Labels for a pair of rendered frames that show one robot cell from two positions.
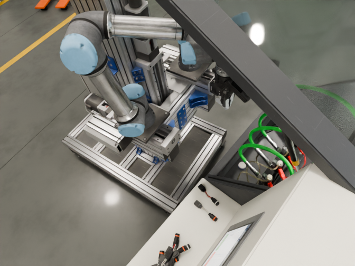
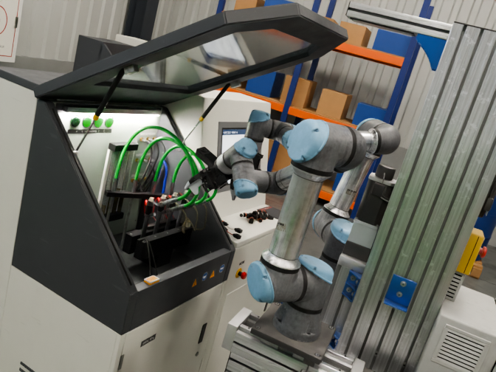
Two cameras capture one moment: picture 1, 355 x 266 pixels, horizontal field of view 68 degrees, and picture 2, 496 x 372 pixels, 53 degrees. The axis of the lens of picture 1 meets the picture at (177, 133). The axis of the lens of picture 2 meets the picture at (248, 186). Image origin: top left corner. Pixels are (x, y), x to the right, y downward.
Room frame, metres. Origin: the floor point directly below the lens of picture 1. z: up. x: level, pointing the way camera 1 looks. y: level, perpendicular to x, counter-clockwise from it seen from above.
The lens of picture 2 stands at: (2.43, -1.01, 1.81)
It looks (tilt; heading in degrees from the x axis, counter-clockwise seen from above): 15 degrees down; 155
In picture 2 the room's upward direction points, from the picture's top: 16 degrees clockwise
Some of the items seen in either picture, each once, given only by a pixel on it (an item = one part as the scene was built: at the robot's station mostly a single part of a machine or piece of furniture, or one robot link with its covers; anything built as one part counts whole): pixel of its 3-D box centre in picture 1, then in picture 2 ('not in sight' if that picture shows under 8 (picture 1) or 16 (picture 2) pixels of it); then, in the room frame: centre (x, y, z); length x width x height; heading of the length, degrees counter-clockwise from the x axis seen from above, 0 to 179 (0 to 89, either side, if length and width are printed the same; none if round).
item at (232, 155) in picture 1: (245, 142); (182, 283); (0.74, -0.36, 0.87); 0.62 x 0.04 x 0.16; 129
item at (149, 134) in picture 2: not in sight; (145, 159); (0.20, -0.49, 1.20); 0.13 x 0.03 x 0.31; 129
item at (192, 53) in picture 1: (196, 49); (283, 132); (0.75, -0.12, 1.55); 0.11 x 0.11 x 0.08; 82
